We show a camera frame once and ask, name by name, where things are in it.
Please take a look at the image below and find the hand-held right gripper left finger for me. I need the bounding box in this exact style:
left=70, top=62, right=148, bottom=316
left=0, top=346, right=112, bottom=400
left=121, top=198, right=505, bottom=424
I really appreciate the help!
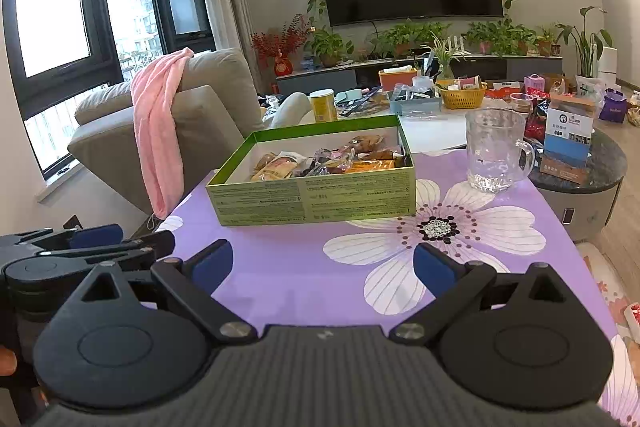
left=64, top=239, right=259, bottom=349

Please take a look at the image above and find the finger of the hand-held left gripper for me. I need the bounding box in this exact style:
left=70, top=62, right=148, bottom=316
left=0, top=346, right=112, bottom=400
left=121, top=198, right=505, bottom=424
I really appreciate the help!
left=37, top=230, right=177, bottom=270
left=0, top=223, right=125, bottom=254

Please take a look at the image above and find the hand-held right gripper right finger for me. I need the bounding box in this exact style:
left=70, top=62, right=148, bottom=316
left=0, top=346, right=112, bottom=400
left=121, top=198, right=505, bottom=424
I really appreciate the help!
left=388, top=242, right=582, bottom=348

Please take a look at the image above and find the beige snack packet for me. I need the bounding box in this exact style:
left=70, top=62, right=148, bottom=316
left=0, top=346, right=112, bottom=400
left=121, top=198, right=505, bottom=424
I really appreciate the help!
left=250, top=154, right=301, bottom=182

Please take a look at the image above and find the green cardboard box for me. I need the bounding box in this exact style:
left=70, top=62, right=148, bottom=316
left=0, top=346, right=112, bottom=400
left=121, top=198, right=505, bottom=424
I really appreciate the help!
left=205, top=114, right=417, bottom=227

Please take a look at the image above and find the orange snack packet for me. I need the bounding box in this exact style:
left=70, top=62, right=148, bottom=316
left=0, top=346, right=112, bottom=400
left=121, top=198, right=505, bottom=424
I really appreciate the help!
left=345, top=159, right=401, bottom=174

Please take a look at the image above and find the brown snack packet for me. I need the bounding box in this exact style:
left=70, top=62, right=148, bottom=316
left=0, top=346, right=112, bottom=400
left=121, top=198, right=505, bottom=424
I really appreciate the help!
left=350, top=134, right=386, bottom=152

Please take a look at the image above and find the dark clear snack packet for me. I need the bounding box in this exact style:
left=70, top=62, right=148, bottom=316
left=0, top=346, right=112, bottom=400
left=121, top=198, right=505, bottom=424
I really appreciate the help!
left=305, top=147, right=356, bottom=175

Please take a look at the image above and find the person's left hand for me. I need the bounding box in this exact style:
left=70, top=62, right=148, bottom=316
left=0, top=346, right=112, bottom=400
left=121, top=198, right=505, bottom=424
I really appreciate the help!
left=0, top=349, right=19, bottom=378

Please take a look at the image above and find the purple floral tablecloth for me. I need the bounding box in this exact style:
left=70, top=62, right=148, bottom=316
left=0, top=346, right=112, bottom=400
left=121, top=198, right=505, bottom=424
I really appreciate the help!
left=167, top=147, right=640, bottom=425

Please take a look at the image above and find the pink towel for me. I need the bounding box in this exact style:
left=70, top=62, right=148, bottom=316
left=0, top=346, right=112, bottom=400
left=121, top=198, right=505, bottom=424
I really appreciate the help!
left=131, top=48, right=195, bottom=220

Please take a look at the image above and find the clear glass mug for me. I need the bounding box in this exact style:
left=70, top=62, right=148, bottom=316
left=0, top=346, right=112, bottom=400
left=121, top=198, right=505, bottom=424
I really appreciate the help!
left=465, top=108, right=535, bottom=194

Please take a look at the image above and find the white round coffee table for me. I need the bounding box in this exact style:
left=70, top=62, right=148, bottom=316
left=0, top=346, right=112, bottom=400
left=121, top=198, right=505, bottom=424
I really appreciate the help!
left=295, top=104, right=501, bottom=152

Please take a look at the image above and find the beige armchair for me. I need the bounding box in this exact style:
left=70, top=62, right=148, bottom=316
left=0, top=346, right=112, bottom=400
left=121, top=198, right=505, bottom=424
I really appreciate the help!
left=67, top=48, right=313, bottom=218

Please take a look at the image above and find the blue tray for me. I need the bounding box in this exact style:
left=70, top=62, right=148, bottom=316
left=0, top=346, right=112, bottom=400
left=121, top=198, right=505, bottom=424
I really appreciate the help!
left=387, top=83, right=443, bottom=115

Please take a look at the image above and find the yellow woven basket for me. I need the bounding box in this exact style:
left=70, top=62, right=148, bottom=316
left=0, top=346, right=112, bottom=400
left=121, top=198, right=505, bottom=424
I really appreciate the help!
left=436, top=79, right=488, bottom=110

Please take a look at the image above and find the dark round side table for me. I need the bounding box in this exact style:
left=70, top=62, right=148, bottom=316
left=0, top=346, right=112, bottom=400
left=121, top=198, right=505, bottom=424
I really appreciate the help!
left=527, top=127, right=628, bottom=244

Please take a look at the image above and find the floral floor mat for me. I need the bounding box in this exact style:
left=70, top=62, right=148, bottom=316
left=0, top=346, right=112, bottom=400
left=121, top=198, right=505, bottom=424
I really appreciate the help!
left=575, top=242, right=640, bottom=358

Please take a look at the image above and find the red foil packet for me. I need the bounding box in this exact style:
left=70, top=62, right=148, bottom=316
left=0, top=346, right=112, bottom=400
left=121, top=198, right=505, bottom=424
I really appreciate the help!
left=525, top=87, right=551, bottom=140

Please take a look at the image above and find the blue white carton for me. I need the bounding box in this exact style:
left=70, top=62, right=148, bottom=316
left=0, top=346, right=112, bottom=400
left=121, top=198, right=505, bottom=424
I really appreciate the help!
left=540, top=94, right=598, bottom=185

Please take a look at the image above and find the orange tissue box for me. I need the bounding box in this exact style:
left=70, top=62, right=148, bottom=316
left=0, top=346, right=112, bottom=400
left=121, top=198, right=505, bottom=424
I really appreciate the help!
left=378, top=67, right=418, bottom=92

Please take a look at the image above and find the yellow can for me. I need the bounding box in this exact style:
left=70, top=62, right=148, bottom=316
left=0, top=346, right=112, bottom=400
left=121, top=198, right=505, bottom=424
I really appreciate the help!
left=309, top=89, right=338, bottom=124

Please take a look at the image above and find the grey television cabinet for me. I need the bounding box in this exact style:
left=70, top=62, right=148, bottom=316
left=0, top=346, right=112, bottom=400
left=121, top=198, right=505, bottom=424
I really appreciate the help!
left=275, top=56, right=563, bottom=96

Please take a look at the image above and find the grass plant in vase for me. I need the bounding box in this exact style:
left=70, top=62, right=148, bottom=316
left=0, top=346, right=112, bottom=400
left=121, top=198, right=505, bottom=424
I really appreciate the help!
left=422, top=32, right=468, bottom=80

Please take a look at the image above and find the black framed window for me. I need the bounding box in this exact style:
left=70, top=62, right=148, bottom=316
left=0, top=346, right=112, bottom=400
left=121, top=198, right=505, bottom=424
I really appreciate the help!
left=0, top=0, right=216, bottom=180

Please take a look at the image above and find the red berry plant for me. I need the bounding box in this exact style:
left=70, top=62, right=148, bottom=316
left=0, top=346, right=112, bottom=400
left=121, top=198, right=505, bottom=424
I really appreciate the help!
left=250, top=14, right=313, bottom=78

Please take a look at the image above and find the potted green plant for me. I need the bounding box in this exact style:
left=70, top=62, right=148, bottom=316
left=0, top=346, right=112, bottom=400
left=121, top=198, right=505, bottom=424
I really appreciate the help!
left=305, top=27, right=353, bottom=68
left=370, top=19, right=451, bottom=58
left=465, top=19, right=538, bottom=56

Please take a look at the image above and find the purple bag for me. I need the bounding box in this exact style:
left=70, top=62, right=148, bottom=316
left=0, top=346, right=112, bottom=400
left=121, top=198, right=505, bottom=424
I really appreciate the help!
left=599, top=89, right=628, bottom=124

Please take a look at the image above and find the small potted plant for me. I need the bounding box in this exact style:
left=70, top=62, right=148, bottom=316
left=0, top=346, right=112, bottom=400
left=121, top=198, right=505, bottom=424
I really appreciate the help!
left=536, top=26, right=558, bottom=56

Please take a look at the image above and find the tall broad-leaf plant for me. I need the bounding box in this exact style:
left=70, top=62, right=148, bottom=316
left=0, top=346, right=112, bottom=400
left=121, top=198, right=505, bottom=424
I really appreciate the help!
left=555, top=6, right=613, bottom=78

